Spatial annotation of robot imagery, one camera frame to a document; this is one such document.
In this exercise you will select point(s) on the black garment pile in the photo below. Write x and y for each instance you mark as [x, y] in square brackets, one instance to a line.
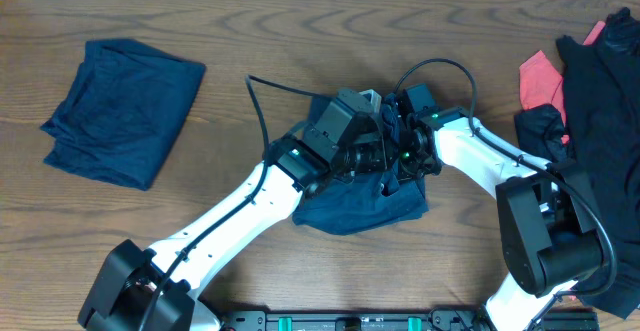
[614, 168]

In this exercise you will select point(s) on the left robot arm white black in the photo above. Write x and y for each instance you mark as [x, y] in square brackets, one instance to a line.
[159, 288]

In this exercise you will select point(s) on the navy blue denim shorts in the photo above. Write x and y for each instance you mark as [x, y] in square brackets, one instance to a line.
[368, 201]

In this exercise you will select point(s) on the folded navy blue garment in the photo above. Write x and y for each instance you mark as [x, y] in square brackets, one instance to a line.
[123, 112]

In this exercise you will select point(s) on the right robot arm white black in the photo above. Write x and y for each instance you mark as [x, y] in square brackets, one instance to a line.
[550, 228]

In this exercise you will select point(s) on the red garment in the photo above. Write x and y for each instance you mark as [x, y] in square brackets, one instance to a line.
[576, 106]

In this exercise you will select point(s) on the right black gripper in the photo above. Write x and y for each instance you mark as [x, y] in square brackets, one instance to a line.
[433, 169]

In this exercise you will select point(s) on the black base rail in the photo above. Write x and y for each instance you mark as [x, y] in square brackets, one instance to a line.
[437, 320]

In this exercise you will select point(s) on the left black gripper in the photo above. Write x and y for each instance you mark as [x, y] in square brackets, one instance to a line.
[377, 154]

